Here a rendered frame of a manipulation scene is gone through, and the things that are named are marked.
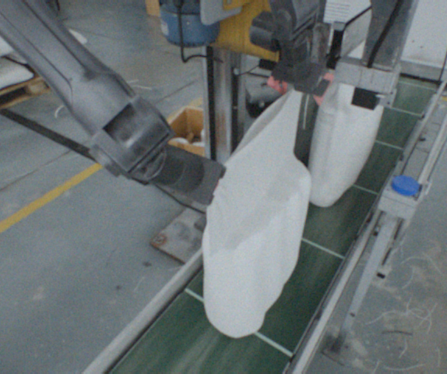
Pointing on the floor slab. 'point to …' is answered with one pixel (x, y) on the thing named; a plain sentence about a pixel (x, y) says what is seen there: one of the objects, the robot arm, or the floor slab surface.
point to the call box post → (366, 278)
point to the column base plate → (183, 234)
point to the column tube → (223, 100)
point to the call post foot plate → (336, 352)
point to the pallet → (36, 86)
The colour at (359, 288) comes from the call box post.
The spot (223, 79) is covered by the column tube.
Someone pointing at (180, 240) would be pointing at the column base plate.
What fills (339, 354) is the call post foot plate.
